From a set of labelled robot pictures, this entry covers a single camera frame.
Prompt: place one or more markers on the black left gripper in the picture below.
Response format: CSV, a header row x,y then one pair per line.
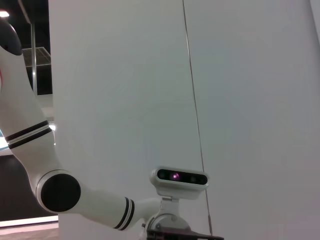
x,y
175,235

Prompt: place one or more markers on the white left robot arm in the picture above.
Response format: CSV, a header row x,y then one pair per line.
x,y
30,150

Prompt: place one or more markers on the grey metal pole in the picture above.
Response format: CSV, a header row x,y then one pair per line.
x,y
34,62

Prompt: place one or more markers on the ceiling vent grille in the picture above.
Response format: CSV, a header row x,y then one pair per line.
x,y
41,56

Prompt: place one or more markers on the bright ceiling light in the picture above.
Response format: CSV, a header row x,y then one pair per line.
x,y
3,13

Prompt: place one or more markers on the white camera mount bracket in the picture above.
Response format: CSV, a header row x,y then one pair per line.
x,y
170,206

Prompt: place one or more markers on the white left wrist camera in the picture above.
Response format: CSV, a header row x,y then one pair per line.
x,y
178,187

